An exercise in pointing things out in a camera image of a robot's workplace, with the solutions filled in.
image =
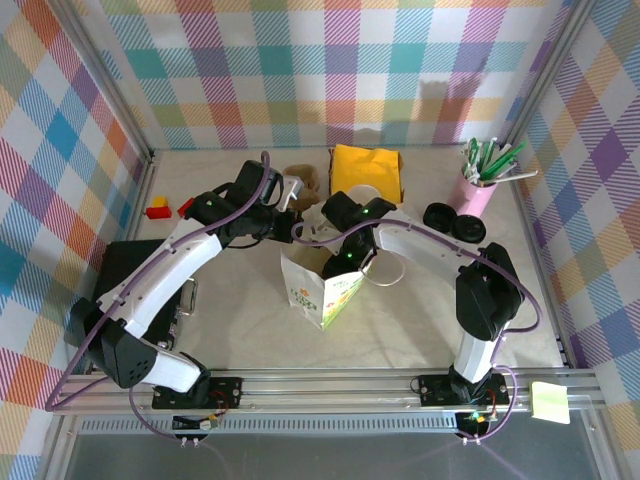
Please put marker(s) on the aluminium mounting rail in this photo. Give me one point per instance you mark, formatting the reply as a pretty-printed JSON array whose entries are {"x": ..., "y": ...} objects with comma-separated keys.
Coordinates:
[{"x": 320, "y": 395}]

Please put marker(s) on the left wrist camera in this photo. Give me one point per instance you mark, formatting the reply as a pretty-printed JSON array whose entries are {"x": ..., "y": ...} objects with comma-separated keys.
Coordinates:
[{"x": 292, "y": 192}]

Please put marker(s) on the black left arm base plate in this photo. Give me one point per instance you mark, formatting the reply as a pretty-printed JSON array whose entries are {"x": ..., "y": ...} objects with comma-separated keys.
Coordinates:
[{"x": 227, "y": 392}]

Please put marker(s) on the green straw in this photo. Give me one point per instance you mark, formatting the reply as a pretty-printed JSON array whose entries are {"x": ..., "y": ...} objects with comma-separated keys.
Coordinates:
[
  {"x": 507, "y": 157},
  {"x": 492, "y": 150},
  {"x": 471, "y": 155}
]

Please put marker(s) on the white paper takeout bag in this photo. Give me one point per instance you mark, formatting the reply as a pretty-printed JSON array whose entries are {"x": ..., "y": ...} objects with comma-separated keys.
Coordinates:
[{"x": 305, "y": 295}]

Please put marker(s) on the perforated metal strip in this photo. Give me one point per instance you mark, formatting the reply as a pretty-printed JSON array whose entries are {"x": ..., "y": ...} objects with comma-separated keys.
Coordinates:
[{"x": 320, "y": 425}]

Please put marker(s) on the black plastic cup lid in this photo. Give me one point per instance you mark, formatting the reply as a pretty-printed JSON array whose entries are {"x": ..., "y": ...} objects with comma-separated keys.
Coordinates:
[{"x": 468, "y": 227}]

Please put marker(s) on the red and yellow toy block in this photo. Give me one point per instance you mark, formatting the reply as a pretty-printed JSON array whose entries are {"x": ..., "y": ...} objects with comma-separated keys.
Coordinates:
[{"x": 159, "y": 212}]

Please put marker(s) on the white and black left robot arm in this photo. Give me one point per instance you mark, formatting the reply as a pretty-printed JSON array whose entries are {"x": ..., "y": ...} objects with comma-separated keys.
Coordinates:
[{"x": 165, "y": 270}]

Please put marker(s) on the stack of paper cups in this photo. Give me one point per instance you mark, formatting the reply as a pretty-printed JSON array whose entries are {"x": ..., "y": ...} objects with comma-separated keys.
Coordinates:
[{"x": 362, "y": 192}]

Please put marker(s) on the pink straw holder cup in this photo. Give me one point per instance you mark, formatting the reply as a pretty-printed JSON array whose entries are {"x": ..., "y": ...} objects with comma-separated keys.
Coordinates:
[{"x": 470, "y": 200}]

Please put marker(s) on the yellow-green sticky note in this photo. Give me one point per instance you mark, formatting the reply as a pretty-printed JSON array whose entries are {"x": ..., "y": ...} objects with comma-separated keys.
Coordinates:
[{"x": 550, "y": 402}]

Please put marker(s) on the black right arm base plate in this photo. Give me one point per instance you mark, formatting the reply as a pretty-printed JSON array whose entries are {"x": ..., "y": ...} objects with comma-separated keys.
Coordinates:
[{"x": 435, "y": 390}]

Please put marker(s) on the small black connector board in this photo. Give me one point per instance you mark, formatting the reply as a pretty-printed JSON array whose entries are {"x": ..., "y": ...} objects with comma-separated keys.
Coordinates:
[
  {"x": 190, "y": 424},
  {"x": 472, "y": 422}
]

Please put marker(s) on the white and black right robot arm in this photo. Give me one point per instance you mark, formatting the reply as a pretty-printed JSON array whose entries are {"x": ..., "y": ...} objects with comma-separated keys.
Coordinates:
[{"x": 425, "y": 237}]

